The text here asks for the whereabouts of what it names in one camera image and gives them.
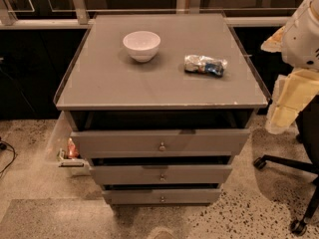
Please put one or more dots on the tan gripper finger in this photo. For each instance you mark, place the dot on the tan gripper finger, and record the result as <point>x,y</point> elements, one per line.
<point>290,97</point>
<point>273,43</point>

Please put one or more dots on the grey drawer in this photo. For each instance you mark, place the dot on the grey drawer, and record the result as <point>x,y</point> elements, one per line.
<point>160,174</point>
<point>161,196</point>
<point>158,143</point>

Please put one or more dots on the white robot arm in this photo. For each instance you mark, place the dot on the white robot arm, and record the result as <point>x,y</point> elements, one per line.
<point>298,43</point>

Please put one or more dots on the grey drawer cabinet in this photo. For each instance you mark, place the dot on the grey drawer cabinet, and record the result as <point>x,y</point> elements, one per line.
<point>108,90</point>

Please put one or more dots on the grey top drawer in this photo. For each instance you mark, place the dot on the grey top drawer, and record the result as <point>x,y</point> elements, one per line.
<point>158,143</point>

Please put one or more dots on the grey bottom drawer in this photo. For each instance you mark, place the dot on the grey bottom drawer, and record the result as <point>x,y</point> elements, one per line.
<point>161,196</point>

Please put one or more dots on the black office chair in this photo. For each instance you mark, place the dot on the black office chair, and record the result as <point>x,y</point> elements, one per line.
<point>308,127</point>

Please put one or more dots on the crinkled snack bag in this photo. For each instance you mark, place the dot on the crinkled snack bag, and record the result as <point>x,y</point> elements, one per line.
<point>204,65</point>

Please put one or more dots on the white ceramic bowl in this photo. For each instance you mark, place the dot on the white ceramic bowl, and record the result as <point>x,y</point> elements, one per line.
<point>142,46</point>

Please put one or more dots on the orange packet in bin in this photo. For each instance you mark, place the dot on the orange packet in bin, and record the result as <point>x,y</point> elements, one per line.
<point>72,150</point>

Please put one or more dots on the metal railing frame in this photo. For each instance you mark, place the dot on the metal railing frame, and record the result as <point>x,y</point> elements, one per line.
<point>237,17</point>

